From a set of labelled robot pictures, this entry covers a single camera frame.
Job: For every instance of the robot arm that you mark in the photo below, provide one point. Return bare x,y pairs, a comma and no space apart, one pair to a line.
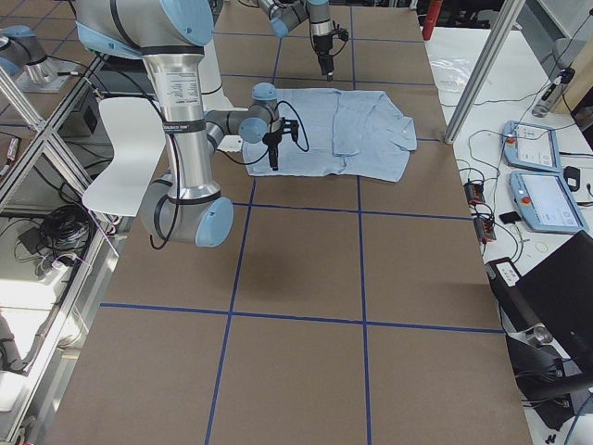
170,37
286,16

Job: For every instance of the upper blue teach pendant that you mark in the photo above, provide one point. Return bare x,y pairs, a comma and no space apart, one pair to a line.
530,146

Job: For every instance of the red cylinder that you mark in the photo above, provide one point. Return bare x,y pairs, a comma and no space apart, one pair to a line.
431,18

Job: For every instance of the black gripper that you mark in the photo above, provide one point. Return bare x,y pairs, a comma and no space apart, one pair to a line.
271,138
321,45

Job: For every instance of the white plastic chair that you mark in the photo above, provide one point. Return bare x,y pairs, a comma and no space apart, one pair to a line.
136,134

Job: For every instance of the lower blue teach pendant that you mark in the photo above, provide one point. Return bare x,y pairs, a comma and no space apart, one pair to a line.
546,203

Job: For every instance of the clear plastic bag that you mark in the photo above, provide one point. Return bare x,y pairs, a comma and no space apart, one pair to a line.
451,74

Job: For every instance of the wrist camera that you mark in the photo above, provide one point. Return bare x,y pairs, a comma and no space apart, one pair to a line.
290,127
341,33

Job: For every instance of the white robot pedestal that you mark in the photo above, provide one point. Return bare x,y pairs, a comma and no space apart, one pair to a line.
213,96

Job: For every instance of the light blue button shirt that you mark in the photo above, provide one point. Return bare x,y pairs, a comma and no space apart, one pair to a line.
350,132

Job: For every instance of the clear water bottle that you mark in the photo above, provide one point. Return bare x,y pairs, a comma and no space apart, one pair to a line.
548,99

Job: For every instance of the orange black connector box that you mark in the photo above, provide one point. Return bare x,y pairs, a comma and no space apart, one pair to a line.
474,193

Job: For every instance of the blue teach pendant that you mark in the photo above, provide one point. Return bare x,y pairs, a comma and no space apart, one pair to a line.
546,203
530,146

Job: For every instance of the aluminium frame post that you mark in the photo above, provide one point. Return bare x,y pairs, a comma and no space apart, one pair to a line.
498,34

